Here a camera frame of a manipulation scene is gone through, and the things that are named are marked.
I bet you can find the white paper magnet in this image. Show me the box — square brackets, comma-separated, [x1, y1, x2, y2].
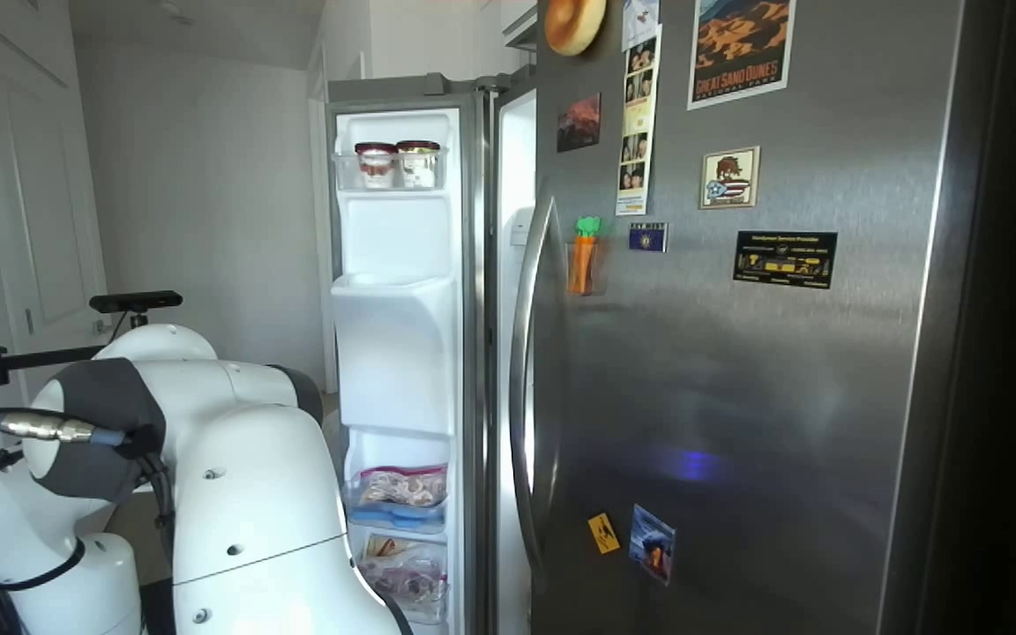
[619, 0, 662, 51]

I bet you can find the black plaque magnet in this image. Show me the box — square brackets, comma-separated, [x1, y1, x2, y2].
[729, 228, 839, 294]

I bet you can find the frozen food bag clear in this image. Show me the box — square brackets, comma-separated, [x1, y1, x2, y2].
[352, 534, 450, 626]

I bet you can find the blue picture magnet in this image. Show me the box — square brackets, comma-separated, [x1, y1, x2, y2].
[625, 501, 680, 588]

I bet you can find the small blue magnet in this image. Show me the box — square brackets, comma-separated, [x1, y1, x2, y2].
[625, 220, 671, 255]

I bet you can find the frozen food bag blue seal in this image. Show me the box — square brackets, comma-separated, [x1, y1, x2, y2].
[349, 461, 450, 526]

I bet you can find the photo strip magnet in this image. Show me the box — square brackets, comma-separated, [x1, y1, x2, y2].
[615, 27, 662, 220]

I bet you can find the white panel room door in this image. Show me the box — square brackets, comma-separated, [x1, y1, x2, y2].
[0, 0, 114, 358]

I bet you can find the stainless steel fridge door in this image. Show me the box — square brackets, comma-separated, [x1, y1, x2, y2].
[504, 0, 970, 635]

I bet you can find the dark red picture magnet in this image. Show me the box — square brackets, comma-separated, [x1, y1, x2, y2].
[552, 91, 606, 157]

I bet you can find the orange poster magnet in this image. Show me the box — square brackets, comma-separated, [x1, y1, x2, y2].
[685, 0, 802, 112]

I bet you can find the ice cream tub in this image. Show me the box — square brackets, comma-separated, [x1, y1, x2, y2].
[396, 138, 443, 193]
[352, 138, 402, 193]

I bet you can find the white-lined freezer door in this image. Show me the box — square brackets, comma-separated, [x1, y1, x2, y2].
[321, 70, 491, 635]

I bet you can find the donut fridge magnet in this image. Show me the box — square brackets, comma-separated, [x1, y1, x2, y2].
[538, 0, 611, 60]

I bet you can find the carrot fridge magnet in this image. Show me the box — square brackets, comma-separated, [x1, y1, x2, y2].
[564, 211, 611, 300]

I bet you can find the stainless steel fridge cabinet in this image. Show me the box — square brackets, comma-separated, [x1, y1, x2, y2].
[477, 0, 1016, 635]

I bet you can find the yellow sign magnet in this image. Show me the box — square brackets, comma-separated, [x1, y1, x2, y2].
[584, 509, 625, 556]

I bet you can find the steel fridge door handle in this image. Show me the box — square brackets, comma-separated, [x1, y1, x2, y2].
[504, 192, 569, 569]

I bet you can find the square cartoon magnet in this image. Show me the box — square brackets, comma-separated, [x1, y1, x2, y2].
[699, 144, 762, 211]

